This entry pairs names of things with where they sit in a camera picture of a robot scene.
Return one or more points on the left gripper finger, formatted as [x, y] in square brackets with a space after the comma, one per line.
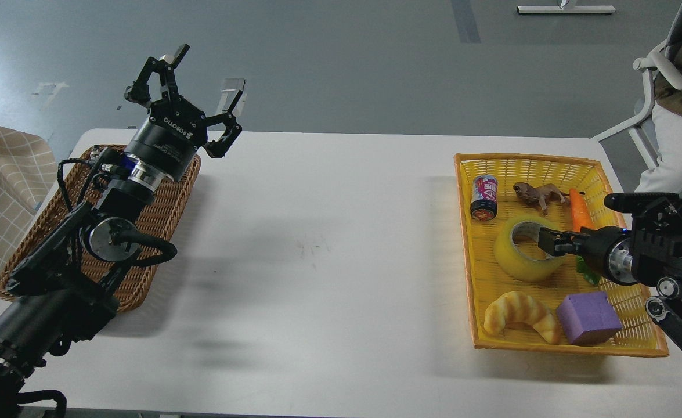
[230, 100]
[139, 91]

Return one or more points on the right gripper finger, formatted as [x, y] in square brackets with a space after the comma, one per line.
[556, 246]
[547, 234]

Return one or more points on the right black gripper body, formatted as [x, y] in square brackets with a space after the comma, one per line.
[603, 253]

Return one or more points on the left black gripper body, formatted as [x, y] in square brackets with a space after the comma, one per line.
[170, 137]

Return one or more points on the yellow tape roll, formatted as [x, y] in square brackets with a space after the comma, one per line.
[515, 262]

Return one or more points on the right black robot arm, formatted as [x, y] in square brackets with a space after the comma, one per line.
[649, 253]

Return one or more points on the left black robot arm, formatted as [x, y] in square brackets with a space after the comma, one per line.
[34, 326]

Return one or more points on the brown toy lion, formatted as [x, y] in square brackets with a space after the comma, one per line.
[540, 196]

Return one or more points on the toy carrot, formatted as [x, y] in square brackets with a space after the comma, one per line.
[581, 218]

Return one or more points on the yellow plastic basket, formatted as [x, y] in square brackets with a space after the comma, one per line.
[486, 280]

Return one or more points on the small drink can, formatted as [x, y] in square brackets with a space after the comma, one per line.
[483, 205]

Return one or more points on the toy croissant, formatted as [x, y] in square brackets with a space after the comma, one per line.
[519, 307]

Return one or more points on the purple foam block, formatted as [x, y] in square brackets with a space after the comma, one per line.
[588, 318]

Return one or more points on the brown wicker basket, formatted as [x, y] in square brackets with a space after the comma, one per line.
[104, 232]

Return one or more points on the white office chair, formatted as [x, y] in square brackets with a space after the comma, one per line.
[657, 62]

